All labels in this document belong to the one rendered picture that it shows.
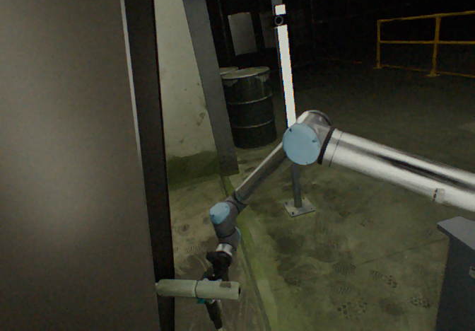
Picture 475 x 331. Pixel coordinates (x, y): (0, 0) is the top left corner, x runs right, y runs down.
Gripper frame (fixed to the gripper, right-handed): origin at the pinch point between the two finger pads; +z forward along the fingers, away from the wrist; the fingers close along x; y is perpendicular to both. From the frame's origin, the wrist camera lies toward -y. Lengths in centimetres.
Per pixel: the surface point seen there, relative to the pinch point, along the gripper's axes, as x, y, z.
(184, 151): 80, 10, -165
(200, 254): 38, 46, -69
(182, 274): 44, 47, -53
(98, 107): -15, -76, 36
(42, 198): -6, -66, 40
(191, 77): 58, -57, -172
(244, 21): 99, -118, -677
